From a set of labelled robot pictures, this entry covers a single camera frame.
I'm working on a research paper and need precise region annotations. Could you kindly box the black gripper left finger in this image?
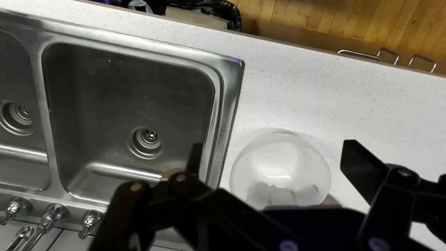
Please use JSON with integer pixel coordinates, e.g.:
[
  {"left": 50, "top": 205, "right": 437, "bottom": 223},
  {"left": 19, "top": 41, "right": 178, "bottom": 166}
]
[{"left": 87, "top": 142, "right": 309, "bottom": 251}]

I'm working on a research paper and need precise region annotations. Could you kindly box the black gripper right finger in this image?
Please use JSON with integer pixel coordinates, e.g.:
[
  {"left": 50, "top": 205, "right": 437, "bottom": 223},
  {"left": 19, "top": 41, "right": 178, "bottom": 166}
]
[{"left": 340, "top": 138, "right": 446, "bottom": 251}]

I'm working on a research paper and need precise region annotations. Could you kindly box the translucent white plastic bowl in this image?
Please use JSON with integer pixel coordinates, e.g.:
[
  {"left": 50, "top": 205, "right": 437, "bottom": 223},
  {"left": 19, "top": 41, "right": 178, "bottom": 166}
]
[{"left": 228, "top": 129, "right": 333, "bottom": 212}]

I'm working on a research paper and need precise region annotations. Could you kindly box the metal sink drain strainer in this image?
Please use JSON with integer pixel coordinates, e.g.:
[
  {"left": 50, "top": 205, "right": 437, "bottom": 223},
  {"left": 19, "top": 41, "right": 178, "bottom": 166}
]
[
  {"left": 0, "top": 99, "right": 34, "bottom": 138},
  {"left": 125, "top": 125, "right": 164, "bottom": 161}
]

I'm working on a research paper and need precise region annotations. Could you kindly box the stainless steel double sink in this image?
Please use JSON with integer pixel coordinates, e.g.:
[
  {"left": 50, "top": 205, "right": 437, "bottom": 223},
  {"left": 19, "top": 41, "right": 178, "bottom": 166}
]
[{"left": 0, "top": 8, "right": 246, "bottom": 251}]

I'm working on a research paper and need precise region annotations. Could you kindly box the chrome faucet spout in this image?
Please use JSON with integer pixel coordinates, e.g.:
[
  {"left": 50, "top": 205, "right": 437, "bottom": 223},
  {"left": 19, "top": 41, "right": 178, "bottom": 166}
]
[{"left": 33, "top": 202, "right": 69, "bottom": 234}]

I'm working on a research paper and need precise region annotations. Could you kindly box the chrome faucet handle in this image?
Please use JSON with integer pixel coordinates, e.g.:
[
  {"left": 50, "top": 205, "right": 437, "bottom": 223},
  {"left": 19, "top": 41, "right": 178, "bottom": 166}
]
[
  {"left": 0, "top": 196, "right": 33, "bottom": 227},
  {"left": 75, "top": 209, "right": 103, "bottom": 241}
]

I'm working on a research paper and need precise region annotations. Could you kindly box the metal drawer handle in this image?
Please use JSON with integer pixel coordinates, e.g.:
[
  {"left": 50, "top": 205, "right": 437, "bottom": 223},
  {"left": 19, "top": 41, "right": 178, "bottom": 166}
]
[
  {"left": 406, "top": 53, "right": 439, "bottom": 75},
  {"left": 374, "top": 47, "right": 401, "bottom": 67},
  {"left": 337, "top": 47, "right": 379, "bottom": 62}
]

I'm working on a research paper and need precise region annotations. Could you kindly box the black cable bundle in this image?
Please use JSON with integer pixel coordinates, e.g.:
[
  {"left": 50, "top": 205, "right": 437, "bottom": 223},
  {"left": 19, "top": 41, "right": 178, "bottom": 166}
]
[{"left": 161, "top": 0, "right": 243, "bottom": 30}]

